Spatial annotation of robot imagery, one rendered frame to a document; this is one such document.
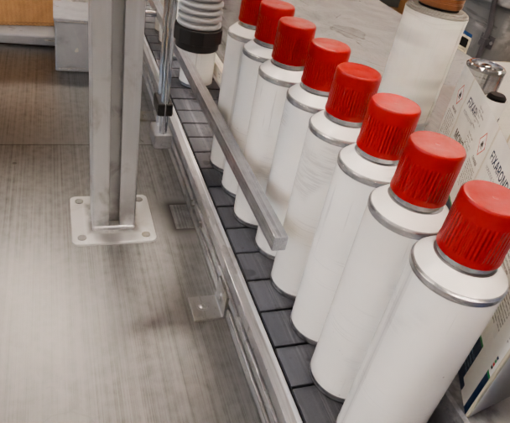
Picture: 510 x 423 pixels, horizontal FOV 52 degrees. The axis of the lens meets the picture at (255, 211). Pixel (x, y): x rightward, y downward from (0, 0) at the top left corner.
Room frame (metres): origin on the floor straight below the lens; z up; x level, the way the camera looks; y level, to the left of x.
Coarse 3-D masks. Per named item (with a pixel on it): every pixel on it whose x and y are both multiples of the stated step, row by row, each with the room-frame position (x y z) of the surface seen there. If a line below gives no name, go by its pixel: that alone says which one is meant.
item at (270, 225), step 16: (160, 16) 0.81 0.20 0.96; (176, 48) 0.69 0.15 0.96; (192, 64) 0.64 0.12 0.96; (192, 80) 0.59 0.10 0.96; (208, 96) 0.55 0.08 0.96; (208, 112) 0.52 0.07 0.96; (224, 128) 0.48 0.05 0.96; (224, 144) 0.46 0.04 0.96; (240, 160) 0.43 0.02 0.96; (240, 176) 0.40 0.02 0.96; (256, 192) 0.38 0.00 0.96; (256, 208) 0.36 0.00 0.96; (272, 208) 0.36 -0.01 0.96; (272, 224) 0.34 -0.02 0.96; (272, 240) 0.32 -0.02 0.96
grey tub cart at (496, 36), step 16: (480, 0) 2.86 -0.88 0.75; (496, 0) 2.71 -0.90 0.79; (480, 16) 2.83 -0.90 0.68; (496, 16) 2.76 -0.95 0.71; (464, 32) 2.89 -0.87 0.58; (480, 32) 2.81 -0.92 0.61; (496, 32) 2.75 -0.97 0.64; (464, 48) 2.86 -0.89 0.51; (480, 48) 2.74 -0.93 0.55; (496, 48) 2.74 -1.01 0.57
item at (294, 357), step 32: (192, 96) 0.73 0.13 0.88; (192, 128) 0.63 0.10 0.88; (224, 192) 0.49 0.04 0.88; (224, 224) 0.43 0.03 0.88; (256, 256) 0.39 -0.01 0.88; (256, 288) 0.35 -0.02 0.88; (288, 320) 0.32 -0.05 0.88; (288, 352) 0.28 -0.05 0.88; (288, 384) 0.27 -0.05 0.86; (320, 416) 0.23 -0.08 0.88
